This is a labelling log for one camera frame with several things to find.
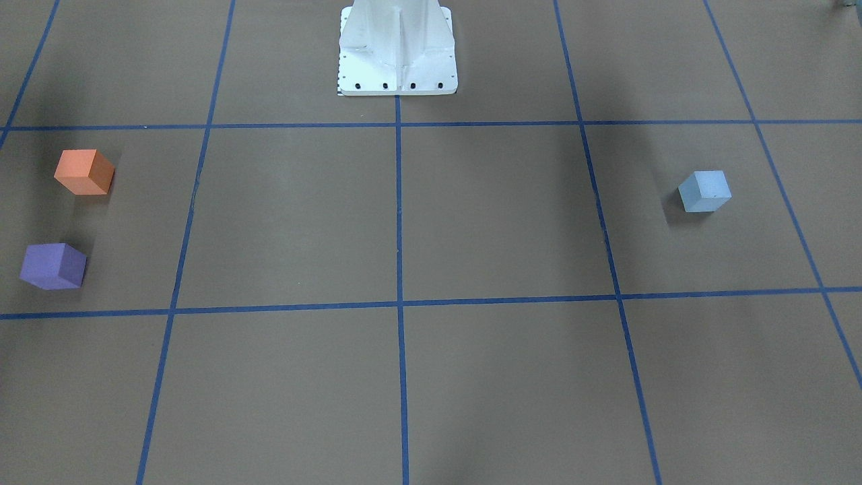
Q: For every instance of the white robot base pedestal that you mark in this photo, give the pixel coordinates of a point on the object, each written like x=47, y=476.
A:
x=397, y=48

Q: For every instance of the orange foam block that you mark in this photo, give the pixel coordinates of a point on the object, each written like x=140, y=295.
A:
x=84, y=172

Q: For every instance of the light blue foam block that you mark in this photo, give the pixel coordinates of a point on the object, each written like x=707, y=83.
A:
x=704, y=191

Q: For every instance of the purple foam block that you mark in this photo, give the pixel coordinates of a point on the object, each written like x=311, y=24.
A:
x=56, y=266

